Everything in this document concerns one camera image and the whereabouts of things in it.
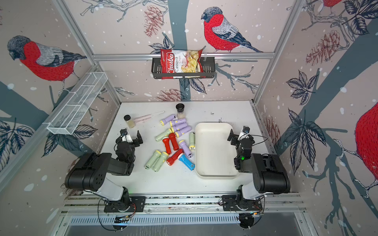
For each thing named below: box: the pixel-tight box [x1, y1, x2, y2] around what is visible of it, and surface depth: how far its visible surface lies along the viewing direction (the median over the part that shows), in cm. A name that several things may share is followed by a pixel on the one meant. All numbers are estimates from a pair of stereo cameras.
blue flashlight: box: [178, 152, 196, 172], surface depth 88 cm
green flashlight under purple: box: [155, 128, 174, 142], surface depth 100 cm
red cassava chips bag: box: [159, 49, 207, 80], surface depth 89 cm
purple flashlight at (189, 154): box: [178, 140, 193, 159], surface depth 94 cm
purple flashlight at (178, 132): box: [174, 125, 192, 138], surface depth 102 cm
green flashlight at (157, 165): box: [152, 151, 169, 173], surface depth 88 cm
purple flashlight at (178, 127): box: [171, 122, 189, 133], surface depth 105 cm
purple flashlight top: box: [159, 114, 176, 126], surface depth 109 cm
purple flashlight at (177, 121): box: [169, 118, 187, 127], surface depth 106 cm
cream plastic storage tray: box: [194, 122, 239, 179], surface depth 91 cm
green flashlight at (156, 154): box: [144, 149, 162, 170], surface depth 89 cm
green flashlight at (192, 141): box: [189, 131, 196, 150], surface depth 97 cm
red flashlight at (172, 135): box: [168, 132, 180, 151], surface depth 97 cm
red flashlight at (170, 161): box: [166, 148, 185, 166], surface depth 89 cm
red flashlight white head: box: [162, 136, 172, 155], surface depth 95 cm
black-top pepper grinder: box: [175, 103, 186, 119], surface depth 105 cm
